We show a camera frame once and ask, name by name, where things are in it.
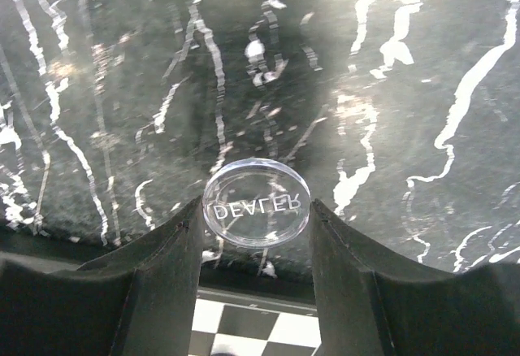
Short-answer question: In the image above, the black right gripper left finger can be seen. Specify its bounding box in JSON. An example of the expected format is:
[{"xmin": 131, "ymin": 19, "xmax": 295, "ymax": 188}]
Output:
[{"xmin": 1, "ymin": 199, "xmax": 203, "ymax": 355}]

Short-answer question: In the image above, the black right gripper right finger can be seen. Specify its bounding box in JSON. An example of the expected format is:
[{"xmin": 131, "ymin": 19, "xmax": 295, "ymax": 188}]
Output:
[{"xmin": 309, "ymin": 201, "xmax": 519, "ymax": 355}]

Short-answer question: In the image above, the clear dealer button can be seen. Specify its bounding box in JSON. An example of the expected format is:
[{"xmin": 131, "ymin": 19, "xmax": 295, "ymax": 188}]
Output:
[{"xmin": 201, "ymin": 158, "xmax": 311, "ymax": 249}]

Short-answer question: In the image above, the black white chessboard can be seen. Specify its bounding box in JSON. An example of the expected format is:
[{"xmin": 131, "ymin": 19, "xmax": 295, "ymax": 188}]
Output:
[{"xmin": 188, "ymin": 288, "xmax": 324, "ymax": 356}]

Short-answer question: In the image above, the black marble pattern mat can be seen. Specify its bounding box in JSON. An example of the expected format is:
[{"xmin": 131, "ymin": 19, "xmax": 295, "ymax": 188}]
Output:
[{"xmin": 1, "ymin": 0, "xmax": 519, "ymax": 273}]

